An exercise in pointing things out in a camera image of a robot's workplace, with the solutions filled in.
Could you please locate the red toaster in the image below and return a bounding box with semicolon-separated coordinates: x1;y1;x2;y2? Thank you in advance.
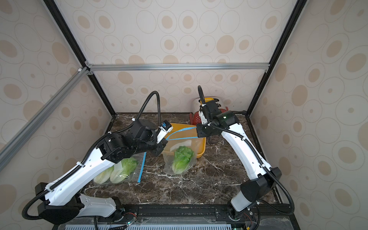
189;97;229;125

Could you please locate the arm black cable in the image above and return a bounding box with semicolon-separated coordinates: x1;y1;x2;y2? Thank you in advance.
197;85;296;216
21;90;162;221

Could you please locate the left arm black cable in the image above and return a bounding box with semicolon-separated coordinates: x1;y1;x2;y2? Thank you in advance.
21;90;162;221

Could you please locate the yellow toast slice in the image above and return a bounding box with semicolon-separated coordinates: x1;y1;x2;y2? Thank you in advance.
205;97;219;103

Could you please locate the clear zipper bag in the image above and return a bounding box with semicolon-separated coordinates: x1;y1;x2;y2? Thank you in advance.
93;152;147;186
162;126;202;175

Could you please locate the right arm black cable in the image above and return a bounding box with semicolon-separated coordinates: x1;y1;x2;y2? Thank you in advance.
197;85;296;216

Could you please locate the horizontal aluminium bar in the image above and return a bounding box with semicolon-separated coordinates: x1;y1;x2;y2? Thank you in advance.
88;62;270;71

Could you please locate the yellow plastic tray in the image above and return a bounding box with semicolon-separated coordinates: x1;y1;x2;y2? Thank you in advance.
164;123;206;158

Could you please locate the chinese cabbage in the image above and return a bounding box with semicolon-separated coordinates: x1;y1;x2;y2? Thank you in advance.
172;146;194;174
110;157;139;184
93;166;114;184

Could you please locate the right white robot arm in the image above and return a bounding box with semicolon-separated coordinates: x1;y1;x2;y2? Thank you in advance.
196;100;281;213

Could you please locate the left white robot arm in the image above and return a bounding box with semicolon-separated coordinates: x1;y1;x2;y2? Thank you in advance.
22;119;172;225

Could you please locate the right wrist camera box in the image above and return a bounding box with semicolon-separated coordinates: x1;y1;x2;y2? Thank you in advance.
198;108;208;125

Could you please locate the left slanted aluminium bar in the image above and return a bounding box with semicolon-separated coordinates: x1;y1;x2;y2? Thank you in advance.
1;67;88;170

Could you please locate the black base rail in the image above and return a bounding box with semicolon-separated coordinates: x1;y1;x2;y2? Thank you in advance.
57;202;300;230

